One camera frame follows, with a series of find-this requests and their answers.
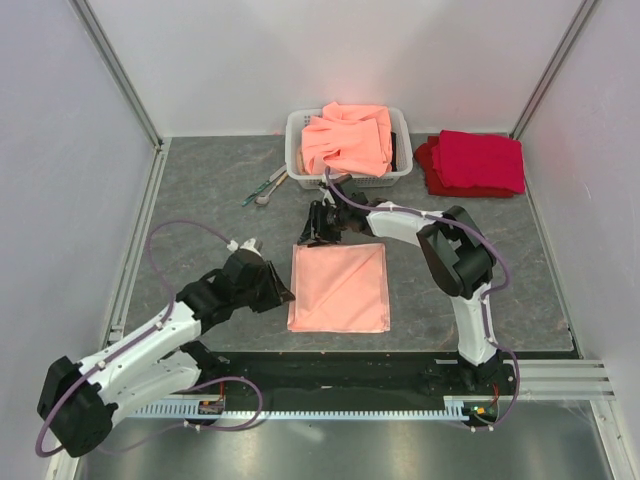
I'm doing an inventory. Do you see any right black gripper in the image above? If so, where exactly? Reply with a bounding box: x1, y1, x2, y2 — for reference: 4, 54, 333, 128
298, 200, 349, 247

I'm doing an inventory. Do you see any light pink satin napkin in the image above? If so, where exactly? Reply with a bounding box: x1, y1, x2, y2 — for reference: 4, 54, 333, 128
287, 243, 391, 334

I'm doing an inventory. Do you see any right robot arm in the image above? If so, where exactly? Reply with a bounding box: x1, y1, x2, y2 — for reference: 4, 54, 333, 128
298, 191, 498, 394

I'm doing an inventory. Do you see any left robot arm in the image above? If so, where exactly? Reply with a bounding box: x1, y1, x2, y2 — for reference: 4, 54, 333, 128
35, 247, 295, 458

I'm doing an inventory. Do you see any wooden utensil in basket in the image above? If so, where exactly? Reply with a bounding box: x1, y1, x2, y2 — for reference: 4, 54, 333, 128
296, 147, 307, 175

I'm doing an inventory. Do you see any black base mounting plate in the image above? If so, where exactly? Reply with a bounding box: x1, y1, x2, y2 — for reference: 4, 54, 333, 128
184, 349, 521, 404

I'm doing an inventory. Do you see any salmon pink cloth pile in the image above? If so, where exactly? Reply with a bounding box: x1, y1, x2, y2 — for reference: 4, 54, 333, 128
300, 102, 393, 177

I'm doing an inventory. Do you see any dark item in basket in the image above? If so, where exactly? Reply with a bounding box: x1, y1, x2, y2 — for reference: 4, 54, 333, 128
390, 131, 398, 172

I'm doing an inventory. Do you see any white plastic basket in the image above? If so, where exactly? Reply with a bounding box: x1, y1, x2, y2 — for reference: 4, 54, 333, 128
284, 106, 414, 191

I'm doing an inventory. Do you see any red folded cloth stack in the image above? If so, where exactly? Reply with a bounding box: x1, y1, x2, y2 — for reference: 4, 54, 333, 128
414, 130, 526, 198

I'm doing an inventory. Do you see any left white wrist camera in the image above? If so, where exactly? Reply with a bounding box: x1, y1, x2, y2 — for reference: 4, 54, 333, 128
226, 238, 263, 256

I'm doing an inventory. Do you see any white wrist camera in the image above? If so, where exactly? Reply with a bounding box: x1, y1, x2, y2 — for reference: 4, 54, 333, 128
226, 238, 263, 256
324, 174, 354, 196

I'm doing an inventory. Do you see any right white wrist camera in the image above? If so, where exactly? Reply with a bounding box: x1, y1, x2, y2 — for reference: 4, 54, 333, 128
324, 174, 354, 196

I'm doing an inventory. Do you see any green handled knife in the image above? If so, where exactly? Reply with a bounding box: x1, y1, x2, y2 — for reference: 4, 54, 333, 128
241, 165, 287, 207

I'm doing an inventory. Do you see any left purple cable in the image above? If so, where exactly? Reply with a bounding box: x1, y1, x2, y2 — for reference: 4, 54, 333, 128
35, 219, 266, 459

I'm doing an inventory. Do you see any white slotted cable duct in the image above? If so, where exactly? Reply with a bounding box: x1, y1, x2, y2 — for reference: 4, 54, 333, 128
129, 397, 497, 421

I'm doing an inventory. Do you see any left aluminium frame post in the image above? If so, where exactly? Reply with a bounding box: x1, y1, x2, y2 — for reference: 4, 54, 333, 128
69, 0, 164, 150

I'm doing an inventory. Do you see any aluminium frame post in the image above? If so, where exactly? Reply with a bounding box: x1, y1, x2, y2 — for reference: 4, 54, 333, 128
509, 0, 601, 140
69, 0, 164, 150

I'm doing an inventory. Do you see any right aluminium frame post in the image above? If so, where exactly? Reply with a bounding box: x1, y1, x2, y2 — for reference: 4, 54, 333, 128
509, 0, 601, 140

